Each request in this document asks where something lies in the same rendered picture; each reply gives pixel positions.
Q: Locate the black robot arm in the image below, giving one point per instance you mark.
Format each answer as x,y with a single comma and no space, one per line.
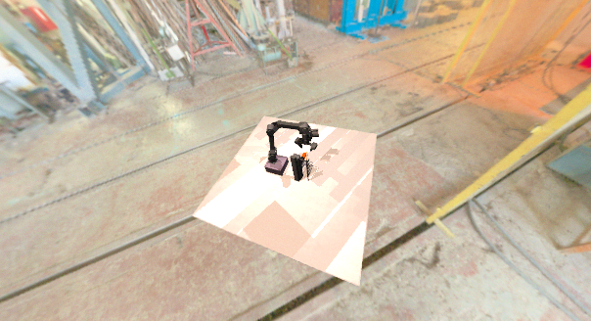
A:
303,128

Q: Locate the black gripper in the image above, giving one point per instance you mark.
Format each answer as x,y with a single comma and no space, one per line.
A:
300,141

